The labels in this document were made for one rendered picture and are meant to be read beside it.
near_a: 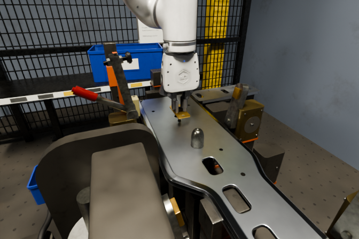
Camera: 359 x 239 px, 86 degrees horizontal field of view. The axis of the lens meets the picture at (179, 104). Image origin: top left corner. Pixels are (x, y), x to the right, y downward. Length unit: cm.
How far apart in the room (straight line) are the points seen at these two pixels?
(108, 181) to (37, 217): 70
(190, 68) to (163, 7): 16
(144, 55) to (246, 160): 59
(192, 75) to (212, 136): 17
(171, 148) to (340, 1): 197
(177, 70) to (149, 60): 37
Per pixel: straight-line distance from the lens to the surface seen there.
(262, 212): 40
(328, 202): 92
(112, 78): 80
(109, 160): 19
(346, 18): 216
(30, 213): 89
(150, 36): 105
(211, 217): 39
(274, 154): 54
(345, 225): 43
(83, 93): 50
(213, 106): 74
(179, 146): 49
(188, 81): 52
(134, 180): 17
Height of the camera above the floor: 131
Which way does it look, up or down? 26 degrees down
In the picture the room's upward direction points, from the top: straight up
